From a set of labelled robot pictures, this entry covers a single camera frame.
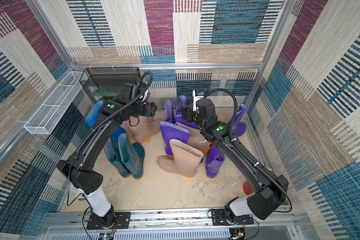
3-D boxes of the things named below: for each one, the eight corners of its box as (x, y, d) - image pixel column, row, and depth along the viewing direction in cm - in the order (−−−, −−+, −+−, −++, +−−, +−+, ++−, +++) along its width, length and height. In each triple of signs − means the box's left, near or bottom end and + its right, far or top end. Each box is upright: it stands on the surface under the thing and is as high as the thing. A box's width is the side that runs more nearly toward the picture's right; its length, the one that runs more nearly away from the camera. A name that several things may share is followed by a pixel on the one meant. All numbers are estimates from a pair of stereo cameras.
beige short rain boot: (158, 167, 92) (151, 144, 72) (164, 157, 96) (159, 132, 76) (194, 184, 86) (197, 164, 65) (199, 173, 90) (203, 150, 69)
